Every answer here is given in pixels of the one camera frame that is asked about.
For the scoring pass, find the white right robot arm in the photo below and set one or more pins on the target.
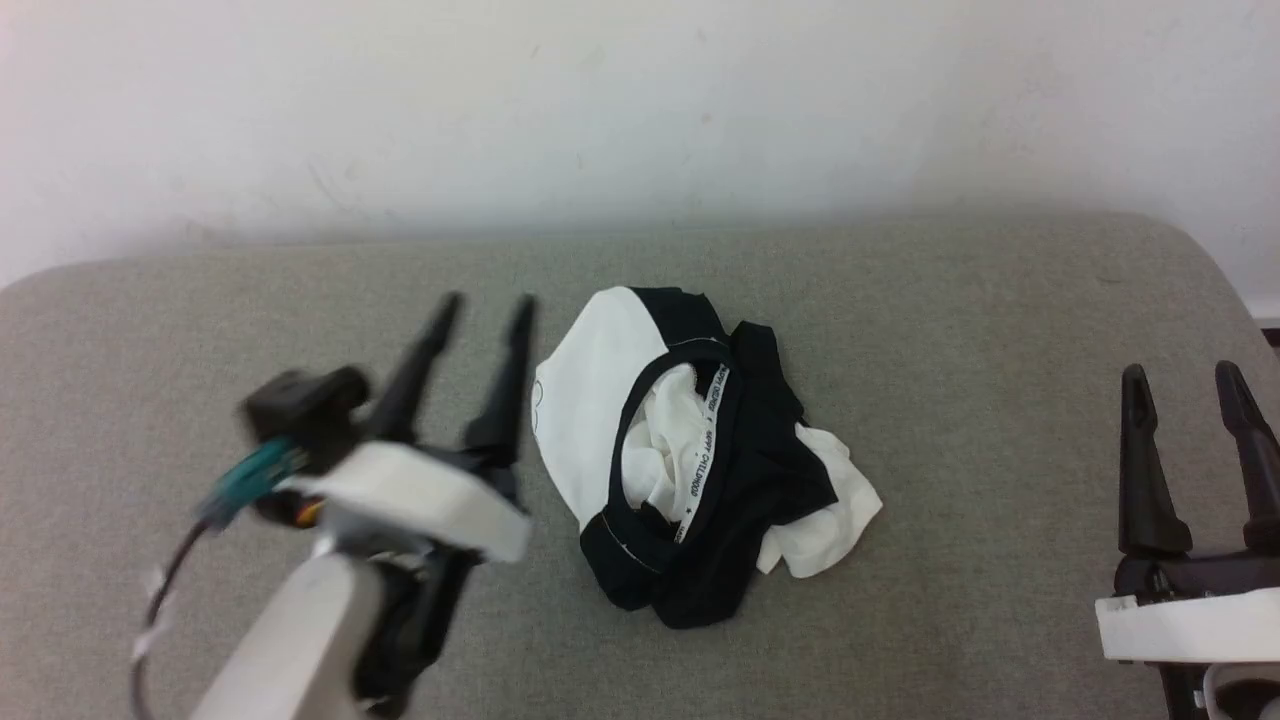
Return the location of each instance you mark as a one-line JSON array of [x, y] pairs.
[[1250, 700]]

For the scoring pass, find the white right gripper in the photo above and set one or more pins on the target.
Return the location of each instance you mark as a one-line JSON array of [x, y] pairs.
[[1190, 620]]

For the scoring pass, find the black and white t-shirt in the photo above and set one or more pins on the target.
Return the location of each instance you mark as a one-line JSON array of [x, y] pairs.
[[740, 470]]

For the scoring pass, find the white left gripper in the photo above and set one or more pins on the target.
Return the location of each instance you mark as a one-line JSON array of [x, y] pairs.
[[420, 495]]

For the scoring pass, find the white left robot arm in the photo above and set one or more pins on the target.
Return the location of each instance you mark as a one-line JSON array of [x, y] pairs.
[[290, 640]]

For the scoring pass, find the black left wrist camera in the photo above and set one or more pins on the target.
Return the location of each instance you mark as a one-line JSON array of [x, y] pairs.
[[300, 405]]

